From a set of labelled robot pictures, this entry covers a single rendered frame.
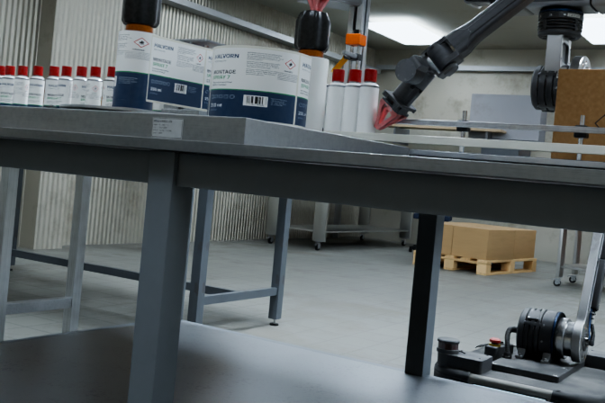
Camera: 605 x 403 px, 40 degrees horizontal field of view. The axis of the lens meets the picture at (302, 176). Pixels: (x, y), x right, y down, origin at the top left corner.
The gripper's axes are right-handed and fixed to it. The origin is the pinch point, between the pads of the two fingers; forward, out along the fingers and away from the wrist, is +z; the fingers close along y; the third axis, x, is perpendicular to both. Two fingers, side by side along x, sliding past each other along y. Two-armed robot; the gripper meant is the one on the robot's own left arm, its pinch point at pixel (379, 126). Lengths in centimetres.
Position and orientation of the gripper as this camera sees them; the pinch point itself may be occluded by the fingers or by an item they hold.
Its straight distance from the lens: 220.4
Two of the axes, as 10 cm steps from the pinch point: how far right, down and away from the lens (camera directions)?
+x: 6.0, 6.8, -4.2
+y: -5.3, -0.5, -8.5
